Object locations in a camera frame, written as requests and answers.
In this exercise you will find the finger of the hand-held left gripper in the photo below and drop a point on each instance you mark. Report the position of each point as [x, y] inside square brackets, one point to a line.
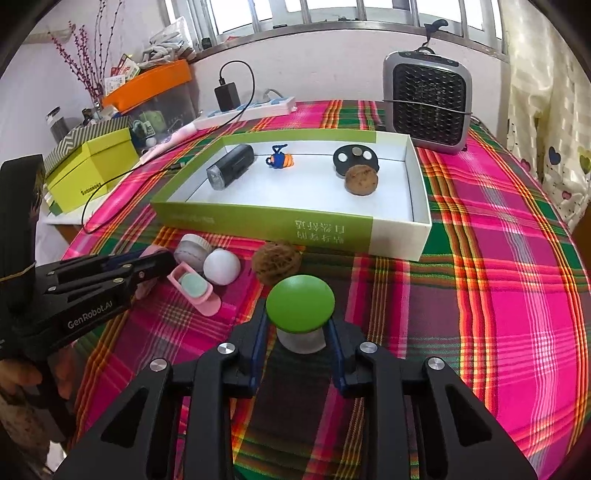
[124, 259]
[157, 267]

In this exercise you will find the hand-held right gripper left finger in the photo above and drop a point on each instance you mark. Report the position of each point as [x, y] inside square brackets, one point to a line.
[258, 341]

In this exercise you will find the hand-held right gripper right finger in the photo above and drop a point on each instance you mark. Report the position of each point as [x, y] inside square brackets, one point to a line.
[337, 350]

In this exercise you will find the pink clip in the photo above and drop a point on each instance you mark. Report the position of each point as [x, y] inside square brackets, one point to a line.
[210, 304]
[154, 251]

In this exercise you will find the small round cream jar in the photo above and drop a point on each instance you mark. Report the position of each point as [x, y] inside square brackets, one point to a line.
[191, 251]

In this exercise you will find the green mushroom-shaped knob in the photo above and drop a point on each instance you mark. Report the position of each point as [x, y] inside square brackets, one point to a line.
[300, 302]

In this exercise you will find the white egg-shaped ball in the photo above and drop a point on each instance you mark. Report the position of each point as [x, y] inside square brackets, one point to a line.
[221, 267]

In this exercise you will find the brown walnut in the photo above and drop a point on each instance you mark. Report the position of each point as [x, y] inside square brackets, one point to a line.
[274, 265]
[361, 181]

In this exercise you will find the shallow green cardboard box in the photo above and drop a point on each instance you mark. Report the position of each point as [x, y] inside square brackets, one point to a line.
[231, 221]

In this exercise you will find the black bike light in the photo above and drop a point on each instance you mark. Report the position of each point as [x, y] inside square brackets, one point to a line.
[231, 166]

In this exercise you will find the blue and orange knitted toy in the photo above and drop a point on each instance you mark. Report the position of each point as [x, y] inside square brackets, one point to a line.
[279, 159]

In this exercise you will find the black oval disc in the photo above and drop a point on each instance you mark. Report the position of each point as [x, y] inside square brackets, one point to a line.
[353, 165]

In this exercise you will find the person's left hand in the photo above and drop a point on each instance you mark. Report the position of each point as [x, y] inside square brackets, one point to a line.
[16, 376]

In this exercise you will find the white side table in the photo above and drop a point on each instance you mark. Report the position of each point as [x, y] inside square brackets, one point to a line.
[60, 220]

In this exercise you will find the yellow-green cardboard box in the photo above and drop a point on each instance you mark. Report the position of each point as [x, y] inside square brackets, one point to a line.
[92, 161]

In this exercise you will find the pink and white tube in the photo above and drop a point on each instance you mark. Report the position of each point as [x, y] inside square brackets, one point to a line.
[161, 145]

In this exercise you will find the grey chevron patterned box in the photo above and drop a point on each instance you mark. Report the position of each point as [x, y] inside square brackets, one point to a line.
[78, 136]

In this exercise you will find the dark glass jar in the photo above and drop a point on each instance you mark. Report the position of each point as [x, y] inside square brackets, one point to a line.
[57, 127]

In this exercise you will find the pink and green plaid tablecloth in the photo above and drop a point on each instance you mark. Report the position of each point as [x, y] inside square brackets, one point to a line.
[485, 300]

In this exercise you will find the red branch decoration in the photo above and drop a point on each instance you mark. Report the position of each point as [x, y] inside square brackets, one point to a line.
[94, 92]

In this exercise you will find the clear bin with orange lid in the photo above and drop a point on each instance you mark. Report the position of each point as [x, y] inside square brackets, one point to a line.
[147, 83]

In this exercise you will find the black charger adapter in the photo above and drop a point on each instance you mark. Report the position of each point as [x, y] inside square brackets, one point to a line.
[227, 97]

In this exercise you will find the printed card packets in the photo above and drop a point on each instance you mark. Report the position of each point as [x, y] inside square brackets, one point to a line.
[122, 74]

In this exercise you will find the white power strip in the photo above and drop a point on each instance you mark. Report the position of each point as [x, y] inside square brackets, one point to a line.
[258, 110]

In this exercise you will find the white crumpled bags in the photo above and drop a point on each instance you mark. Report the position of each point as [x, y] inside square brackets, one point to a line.
[166, 44]

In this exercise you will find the metal window bars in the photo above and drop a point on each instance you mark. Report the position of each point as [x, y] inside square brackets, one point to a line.
[203, 21]

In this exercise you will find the grey fan heater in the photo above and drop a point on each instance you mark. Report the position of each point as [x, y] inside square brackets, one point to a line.
[427, 106]

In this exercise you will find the cream patterned curtain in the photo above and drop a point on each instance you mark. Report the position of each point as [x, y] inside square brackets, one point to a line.
[545, 115]

